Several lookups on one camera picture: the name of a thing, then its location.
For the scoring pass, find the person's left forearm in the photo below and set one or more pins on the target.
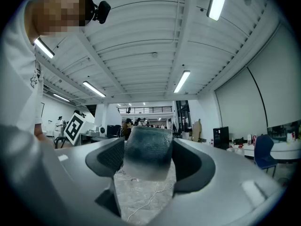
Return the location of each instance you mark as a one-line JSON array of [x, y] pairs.
[[41, 134]]

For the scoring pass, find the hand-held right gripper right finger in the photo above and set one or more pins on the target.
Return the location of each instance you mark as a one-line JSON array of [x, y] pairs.
[[223, 185]]

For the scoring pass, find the black balcony railing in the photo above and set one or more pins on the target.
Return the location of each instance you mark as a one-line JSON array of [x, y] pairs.
[[145, 109]]

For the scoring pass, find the black head camera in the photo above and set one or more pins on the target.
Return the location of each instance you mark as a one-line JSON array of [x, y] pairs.
[[101, 11]]

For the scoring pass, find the person's head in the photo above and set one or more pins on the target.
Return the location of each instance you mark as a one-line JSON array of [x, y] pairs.
[[58, 10]]

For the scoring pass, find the person's white shirt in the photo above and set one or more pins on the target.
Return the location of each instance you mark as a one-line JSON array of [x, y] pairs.
[[16, 79]]

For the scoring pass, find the white roller blind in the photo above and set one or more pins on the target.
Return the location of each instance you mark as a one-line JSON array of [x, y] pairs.
[[240, 107], [279, 83]]

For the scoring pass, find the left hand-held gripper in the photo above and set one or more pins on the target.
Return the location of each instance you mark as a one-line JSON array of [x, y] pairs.
[[74, 129]]

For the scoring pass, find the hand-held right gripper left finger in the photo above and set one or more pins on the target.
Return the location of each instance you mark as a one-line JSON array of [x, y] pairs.
[[70, 185]]

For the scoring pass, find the black cabinet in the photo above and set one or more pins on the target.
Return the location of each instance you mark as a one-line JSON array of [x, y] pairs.
[[221, 138]]

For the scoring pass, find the dark translucent block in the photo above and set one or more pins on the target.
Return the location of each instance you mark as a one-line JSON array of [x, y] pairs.
[[148, 152]]

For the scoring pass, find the long ceiling light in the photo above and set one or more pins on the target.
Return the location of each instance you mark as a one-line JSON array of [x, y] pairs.
[[181, 81], [61, 97], [217, 1], [44, 48], [94, 89]]

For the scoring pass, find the blue chair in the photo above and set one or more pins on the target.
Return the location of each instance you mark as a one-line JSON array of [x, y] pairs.
[[264, 154]]

